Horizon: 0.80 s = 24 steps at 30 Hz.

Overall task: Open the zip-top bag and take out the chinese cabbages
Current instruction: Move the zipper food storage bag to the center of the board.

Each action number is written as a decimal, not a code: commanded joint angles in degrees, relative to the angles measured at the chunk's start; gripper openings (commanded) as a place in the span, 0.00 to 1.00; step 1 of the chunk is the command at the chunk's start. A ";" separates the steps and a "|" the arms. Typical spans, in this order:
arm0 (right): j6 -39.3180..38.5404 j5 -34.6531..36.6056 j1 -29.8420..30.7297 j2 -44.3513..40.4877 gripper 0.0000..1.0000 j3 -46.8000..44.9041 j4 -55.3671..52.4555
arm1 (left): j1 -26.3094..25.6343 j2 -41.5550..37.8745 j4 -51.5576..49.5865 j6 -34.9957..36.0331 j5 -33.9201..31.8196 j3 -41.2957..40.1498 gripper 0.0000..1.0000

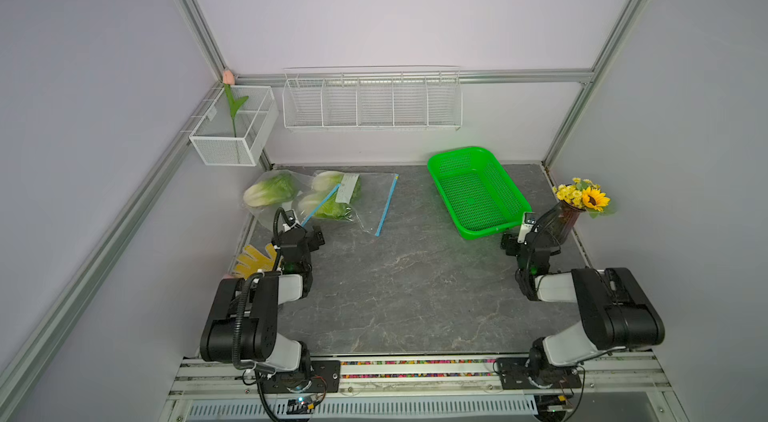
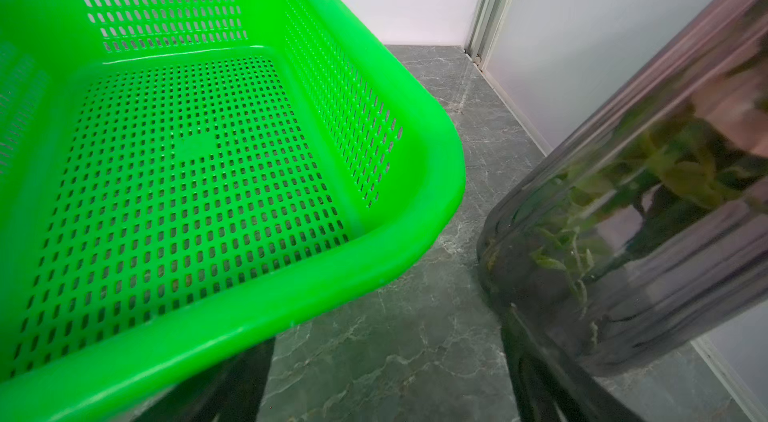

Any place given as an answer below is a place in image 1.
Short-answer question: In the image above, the chinese cabbage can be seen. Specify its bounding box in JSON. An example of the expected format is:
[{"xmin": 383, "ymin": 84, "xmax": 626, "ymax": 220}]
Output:
[
  {"xmin": 295, "ymin": 192, "xmax": 353, "ymax": 221},
  {"xmin": 311, "ymin": 170, "xmax": 362, "ymax": 203},
  {"xmin": 243, "ymin": 172, "xmax": 299, "ymax": 207}
]

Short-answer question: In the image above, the clear zip-top bag blue seal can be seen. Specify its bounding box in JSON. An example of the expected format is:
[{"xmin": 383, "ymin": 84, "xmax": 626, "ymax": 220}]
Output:
[{"xmin": 302, "ymin": 172, "xmax": 399, "ymax": 236}]

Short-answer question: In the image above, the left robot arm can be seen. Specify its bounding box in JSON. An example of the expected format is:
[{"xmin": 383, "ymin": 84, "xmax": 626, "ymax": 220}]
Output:
[{"xmin": 199, "ymin": 207, "xmax": 325, "ymax": 379}]

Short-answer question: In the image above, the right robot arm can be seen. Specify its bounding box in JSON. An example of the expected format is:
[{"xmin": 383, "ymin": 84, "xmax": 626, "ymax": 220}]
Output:
[{"xmin": 501, "ymin": 203, "xmax": 666, "ymax": 378}]

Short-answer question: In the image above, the yellow toy hand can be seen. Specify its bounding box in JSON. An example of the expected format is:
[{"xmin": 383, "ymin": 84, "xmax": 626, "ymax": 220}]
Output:
[{"xmin": 231, "ymin": 243, "xmax": 277, "ymax": 278}]

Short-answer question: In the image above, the dark glass vase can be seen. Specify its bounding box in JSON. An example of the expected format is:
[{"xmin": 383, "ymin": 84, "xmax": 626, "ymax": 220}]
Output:
[{"xmin": 548, "ymin": 201, "xmax": 586, "ymax": 244}]

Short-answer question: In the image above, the green plastic basket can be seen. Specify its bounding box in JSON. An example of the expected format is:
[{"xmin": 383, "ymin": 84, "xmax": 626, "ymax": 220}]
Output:
[{"xmin": 427, "ymin": 147, "xmax": 531, "ymax": 240}]

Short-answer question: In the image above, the yellow sunflower bouquet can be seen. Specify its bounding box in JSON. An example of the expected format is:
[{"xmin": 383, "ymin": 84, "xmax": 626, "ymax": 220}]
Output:
[{"xmin": 553, "ymin": 177, "xmax": 616, "ymax": 218}]

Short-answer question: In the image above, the artificial pink tulip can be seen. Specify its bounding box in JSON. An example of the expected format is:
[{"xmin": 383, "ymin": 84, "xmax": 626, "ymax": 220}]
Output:
[{"xmin": 222, "ymin": 70, "xmax": 249, "ymax": 137}]

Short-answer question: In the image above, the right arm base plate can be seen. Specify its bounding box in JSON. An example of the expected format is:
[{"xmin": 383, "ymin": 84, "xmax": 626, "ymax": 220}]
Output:
[{"xmin": 493, "ymin": 356, "xmax": 583, "ymax": 390}]

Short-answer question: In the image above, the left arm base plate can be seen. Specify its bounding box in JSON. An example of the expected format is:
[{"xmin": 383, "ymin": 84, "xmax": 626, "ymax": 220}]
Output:
[{"xmin": 261, "ymin": 359, "xmax": 341, "ymax": 395}]

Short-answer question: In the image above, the white mesh wall basket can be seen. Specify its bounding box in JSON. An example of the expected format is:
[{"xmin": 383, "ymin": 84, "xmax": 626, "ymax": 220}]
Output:
[{"xmin": 189, "ymin": 84, "xmax": 279, "ymax": 166}]

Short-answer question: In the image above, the white wire wall shelf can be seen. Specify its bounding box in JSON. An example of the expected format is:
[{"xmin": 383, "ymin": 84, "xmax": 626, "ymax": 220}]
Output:
[{"xmin": 282, "ymin": 68, "xmax": 463, "ymax": 131}]

